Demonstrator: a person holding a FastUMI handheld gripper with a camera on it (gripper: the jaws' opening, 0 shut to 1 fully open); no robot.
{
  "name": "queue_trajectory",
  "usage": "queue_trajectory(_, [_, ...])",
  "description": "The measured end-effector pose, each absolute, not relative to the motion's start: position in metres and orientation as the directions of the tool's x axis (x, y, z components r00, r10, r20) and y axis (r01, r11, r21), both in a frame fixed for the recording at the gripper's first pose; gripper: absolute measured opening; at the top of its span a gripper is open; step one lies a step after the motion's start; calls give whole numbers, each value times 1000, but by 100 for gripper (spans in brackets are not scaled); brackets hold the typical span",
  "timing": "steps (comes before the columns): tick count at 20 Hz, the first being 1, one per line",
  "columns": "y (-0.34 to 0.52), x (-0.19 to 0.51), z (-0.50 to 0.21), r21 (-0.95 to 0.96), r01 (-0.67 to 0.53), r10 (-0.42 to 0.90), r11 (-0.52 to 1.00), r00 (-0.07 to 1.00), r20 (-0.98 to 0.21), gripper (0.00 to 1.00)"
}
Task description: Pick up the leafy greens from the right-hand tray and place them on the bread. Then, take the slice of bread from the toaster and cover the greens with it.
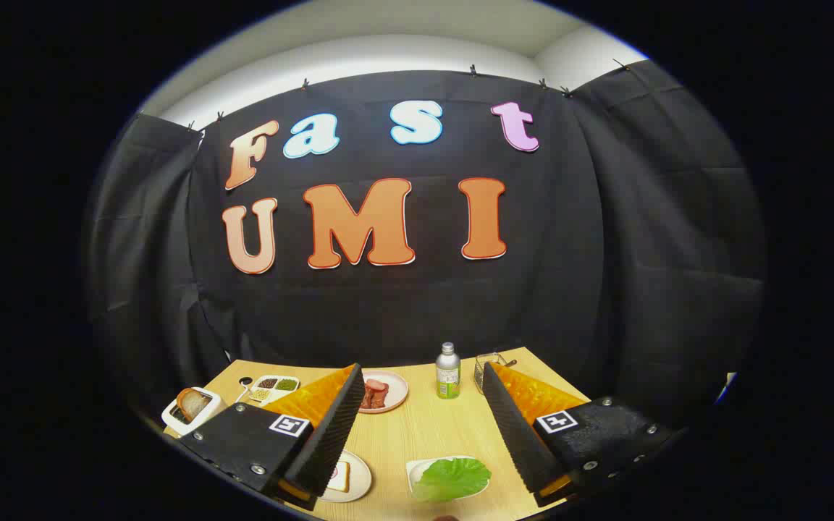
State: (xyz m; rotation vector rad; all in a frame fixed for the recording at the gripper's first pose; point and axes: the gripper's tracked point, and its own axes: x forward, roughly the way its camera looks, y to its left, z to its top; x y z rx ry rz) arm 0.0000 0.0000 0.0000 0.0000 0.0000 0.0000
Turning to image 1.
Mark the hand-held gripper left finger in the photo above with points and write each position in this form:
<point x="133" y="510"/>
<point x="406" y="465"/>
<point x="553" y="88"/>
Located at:
<point x="330" y="427"/>

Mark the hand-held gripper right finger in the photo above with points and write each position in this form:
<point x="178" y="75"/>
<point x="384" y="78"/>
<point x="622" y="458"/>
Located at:
<point x="515" y="427"/>

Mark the green lettuce leaf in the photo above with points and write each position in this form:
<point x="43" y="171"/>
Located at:
<point x="453" y="477"/>

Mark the toasted bread slice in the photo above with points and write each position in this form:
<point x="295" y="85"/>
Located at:
<point x="192" y="402"/>

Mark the white bread slice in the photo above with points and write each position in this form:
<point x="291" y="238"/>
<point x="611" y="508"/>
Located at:
<point x="339" y="479"/>

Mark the brown meat slices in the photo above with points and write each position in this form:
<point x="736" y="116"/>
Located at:
<point x="375" y="394"/>

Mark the round white plate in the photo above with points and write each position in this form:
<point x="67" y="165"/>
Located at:
<point x="359" y="477"/>

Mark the pile of green beans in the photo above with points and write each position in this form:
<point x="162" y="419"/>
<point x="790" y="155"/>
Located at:
<point x="287" y="384"/>

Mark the white divided tray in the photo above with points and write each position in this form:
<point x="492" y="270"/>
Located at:
<point x="272" y="391"/>

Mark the pink plate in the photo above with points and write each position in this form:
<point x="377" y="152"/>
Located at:
<point x="397" y="391"/>

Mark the pile of dark beans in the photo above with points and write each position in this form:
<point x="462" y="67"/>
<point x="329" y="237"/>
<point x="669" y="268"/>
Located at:
<point x="268" y="383"/>

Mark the pile of yellow beans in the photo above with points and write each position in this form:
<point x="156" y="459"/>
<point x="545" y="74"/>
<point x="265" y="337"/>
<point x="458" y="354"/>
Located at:
<point x="260" y="394"/>

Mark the metal bottle with green label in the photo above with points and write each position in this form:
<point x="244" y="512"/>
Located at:
<point x="448" y="373"/>

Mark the square white plate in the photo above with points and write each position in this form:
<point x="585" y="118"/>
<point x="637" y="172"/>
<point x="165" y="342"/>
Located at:
<point x="417" y="470"/>

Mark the white toaster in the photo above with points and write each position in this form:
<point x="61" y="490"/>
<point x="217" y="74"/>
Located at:
<point x="174" y="421"/>

